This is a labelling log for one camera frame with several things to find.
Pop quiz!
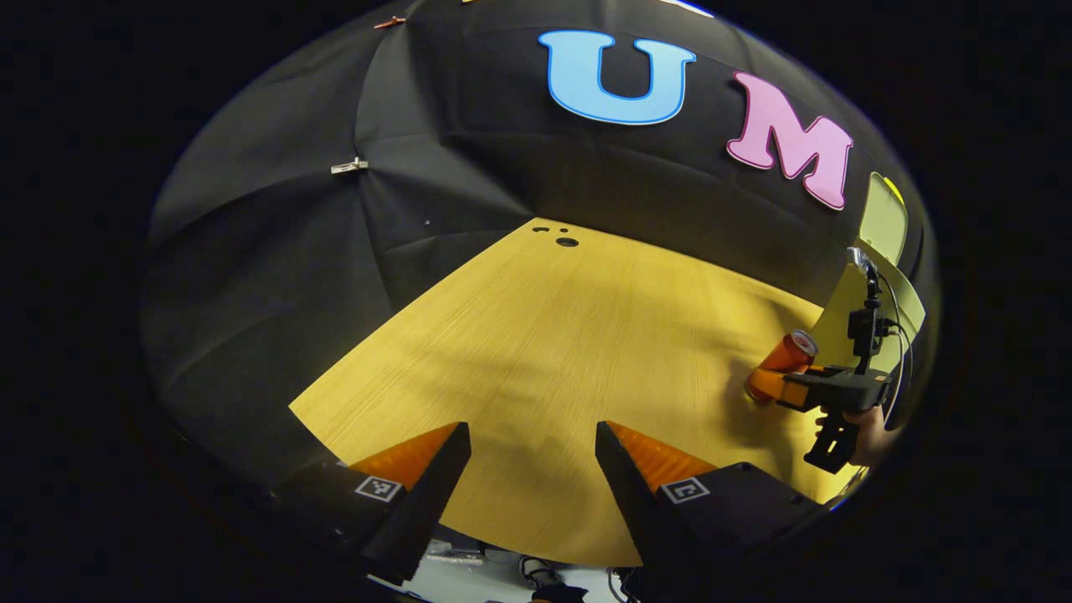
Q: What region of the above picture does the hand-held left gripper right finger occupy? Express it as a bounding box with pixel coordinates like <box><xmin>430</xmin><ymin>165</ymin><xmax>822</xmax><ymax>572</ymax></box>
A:
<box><xmin>593</xmin><ymin>421</ymin><xmax>830</xmax><ymax>587</ymax></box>

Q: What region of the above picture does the black backdrop cloth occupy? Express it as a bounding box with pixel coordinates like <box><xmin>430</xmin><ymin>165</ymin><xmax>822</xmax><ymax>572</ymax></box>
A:
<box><xmin>142</xmin><ymin>0</ymin><xmax>935</xmax><ymax>503</ymax></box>

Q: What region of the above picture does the pale green garbage bin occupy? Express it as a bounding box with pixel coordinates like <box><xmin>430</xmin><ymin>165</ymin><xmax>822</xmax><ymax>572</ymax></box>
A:
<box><xmin>808</xmin><ymin>172</ymin><xmax>926</xmax><ymax>378</ymax></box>

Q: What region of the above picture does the orange pop can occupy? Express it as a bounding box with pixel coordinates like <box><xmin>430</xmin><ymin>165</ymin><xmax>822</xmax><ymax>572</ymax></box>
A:
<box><xmin>756</xmin><ymin>329</ymin><xmax>819</xmax><ymax>376</ymax></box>

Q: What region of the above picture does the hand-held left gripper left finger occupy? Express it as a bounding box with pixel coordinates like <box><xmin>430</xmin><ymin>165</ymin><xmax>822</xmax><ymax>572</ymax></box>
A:
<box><xmin>276</xmin><ymin>421</ymin><xmax>472</xmax><ymax>585</ymax></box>

